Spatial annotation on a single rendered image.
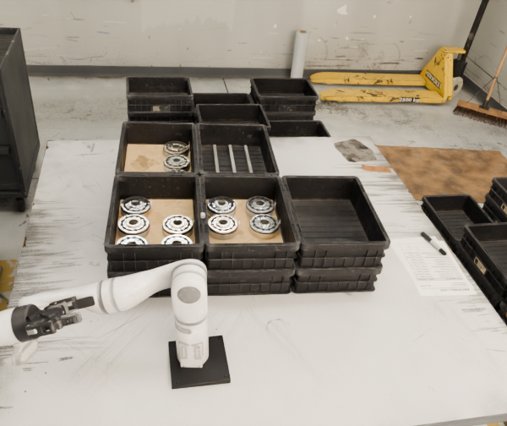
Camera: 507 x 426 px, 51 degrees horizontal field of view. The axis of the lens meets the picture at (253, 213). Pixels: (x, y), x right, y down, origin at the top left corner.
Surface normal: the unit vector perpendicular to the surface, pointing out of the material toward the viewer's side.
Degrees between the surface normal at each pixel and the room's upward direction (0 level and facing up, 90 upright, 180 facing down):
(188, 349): 89
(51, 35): 90
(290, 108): 90
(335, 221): 0
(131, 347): 0
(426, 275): 0
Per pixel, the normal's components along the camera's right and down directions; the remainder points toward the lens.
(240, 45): 0.19, 0.60
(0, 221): 0.09, -0.80
